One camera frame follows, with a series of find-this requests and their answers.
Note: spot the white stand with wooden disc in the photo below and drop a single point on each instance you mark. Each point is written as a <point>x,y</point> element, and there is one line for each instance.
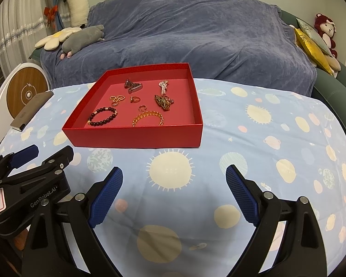
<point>17,92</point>

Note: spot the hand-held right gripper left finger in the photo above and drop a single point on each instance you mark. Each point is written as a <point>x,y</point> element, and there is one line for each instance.
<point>106,199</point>

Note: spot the white lace curtain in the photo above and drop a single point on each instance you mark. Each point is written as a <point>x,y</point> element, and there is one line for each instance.
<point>20,14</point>

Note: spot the grey plush toy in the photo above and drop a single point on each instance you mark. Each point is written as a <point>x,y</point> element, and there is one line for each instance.
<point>80,39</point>

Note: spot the gold cushion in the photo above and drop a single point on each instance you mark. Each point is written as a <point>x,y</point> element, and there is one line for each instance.
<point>311,49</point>

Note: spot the pink pearl brooch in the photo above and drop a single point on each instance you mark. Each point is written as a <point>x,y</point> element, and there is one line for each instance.
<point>163,87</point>

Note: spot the red shallow box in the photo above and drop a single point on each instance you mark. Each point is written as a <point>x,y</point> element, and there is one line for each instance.
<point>132,138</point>

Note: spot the red curtain bow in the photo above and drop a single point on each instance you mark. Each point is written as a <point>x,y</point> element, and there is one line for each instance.
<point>50,12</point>

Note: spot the silver cushion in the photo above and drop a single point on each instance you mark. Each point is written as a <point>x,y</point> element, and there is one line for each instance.
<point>311,33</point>

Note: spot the silver and brown hair clip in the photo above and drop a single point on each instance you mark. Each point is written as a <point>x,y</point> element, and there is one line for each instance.
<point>132,86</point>

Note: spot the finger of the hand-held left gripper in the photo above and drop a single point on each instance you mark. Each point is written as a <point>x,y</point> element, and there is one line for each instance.
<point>54,161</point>
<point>26,153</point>

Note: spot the flower shaped cushion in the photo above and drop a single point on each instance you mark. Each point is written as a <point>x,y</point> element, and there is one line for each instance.
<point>54,39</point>

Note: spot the green sofa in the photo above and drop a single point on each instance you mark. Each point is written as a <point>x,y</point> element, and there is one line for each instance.
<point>334,89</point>

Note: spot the gold hoop earring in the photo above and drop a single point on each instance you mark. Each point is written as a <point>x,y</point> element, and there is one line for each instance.
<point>142,108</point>

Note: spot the grey flat case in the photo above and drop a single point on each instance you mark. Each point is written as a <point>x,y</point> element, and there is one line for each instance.
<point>31,109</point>

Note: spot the gold wrist watch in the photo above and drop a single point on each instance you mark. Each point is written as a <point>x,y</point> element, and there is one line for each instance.
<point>163,101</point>

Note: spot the blue sofa cover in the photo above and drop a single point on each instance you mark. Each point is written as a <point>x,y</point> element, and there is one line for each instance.
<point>190,34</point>

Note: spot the red monkey plush toy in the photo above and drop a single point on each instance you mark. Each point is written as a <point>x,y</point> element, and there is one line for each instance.
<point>325,28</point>

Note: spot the white alpaca plush toy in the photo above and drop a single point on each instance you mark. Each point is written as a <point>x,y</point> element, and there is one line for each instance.
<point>76,3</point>

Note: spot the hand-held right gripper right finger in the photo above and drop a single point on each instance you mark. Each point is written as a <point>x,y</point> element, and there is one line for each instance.
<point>242,193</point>

